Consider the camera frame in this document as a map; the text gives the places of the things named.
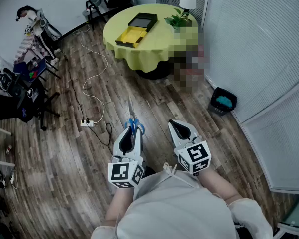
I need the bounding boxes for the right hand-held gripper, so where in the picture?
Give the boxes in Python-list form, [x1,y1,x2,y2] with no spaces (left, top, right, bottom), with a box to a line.
[168,119,212,176]

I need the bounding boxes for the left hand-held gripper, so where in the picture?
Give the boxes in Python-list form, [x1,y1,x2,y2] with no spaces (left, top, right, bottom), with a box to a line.
[108,125,145,189]

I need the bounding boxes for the blue-handled scissors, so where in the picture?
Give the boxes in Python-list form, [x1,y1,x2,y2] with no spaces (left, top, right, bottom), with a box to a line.
[125,97,145,136]

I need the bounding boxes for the yellow box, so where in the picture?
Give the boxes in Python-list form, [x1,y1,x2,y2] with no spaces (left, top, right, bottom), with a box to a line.
[115,12,158,49]

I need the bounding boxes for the person's left forearm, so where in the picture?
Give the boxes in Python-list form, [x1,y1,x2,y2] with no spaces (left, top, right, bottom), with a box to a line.
[105,187,135,221]

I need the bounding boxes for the person's right forearm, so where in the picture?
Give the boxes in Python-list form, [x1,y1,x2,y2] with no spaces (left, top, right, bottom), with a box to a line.
[198,168,243,205]

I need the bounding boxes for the person's black trousers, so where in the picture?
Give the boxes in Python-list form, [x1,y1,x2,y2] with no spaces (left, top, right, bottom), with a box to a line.
[141,159,156,178]

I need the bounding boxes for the white power strip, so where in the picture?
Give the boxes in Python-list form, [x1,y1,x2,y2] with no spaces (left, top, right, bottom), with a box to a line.
[80,118,95,128]

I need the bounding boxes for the black trash bin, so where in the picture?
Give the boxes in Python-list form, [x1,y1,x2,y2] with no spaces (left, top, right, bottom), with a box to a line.
[207,87,238,116]

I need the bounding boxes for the black round table base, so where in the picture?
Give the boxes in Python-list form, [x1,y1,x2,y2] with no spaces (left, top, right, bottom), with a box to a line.
[136,63,175,81]

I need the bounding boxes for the person's white top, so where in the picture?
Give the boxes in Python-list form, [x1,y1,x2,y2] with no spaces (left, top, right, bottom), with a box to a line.
[91,162,274,239]

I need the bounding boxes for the round yellow-green table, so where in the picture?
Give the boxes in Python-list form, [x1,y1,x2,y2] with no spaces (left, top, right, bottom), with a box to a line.
[103,3,199,73]

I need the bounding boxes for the green potted plant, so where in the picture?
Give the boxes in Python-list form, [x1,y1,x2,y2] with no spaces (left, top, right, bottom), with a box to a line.
[163,8,194,31]

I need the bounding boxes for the black chair with white logo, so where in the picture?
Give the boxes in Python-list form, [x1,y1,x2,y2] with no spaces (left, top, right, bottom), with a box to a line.
[0,80,62,131]

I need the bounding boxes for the blue seat chair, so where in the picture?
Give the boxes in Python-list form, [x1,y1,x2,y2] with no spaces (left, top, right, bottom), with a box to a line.
[13,57,62,84]

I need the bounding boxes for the checked cloth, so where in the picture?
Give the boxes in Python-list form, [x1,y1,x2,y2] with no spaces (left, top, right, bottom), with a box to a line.
[13,35,44,64]

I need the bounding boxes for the white cable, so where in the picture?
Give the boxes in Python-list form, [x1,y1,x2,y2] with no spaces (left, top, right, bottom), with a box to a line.
[72,23,109,124]

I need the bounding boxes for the black cable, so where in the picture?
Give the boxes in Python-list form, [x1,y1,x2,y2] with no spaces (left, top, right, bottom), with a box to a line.
[57,41,113,148]

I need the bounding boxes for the grey chair black frame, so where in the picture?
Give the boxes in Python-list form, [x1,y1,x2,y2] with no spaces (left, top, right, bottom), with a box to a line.
[82,0,109,31]

